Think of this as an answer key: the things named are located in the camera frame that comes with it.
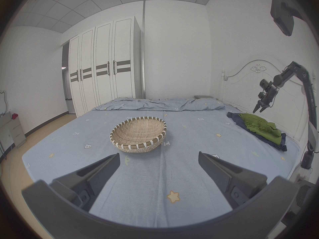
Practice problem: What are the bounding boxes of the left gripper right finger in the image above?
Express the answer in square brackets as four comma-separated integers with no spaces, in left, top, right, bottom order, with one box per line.
[198,151,268,211]

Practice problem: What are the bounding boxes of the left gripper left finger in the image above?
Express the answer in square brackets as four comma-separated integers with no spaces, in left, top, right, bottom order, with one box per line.
[51,153,121,212]

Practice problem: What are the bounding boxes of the green shorts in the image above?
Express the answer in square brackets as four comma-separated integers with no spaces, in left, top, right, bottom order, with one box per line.
[239,113,282,138]

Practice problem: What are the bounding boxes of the dark blue T-shirt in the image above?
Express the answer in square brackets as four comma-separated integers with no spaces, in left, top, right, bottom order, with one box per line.
[227,111,287,152]

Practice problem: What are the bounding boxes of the bed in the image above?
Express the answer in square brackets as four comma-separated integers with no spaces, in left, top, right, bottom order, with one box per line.
[22,56,312,227]

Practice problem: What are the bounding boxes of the round woven basket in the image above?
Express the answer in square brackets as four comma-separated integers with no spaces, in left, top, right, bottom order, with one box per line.
[110,117,167,154]

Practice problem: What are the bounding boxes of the pale blue quilt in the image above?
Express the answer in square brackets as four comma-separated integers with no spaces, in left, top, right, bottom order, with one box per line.
[93,97,226,111]

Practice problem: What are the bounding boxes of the grey chest of drawers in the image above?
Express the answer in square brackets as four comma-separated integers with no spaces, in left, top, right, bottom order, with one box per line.
[10,114,26,148]

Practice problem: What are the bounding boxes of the white wardrobe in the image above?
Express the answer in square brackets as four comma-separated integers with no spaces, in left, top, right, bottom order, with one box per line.
[68,16,145,116]

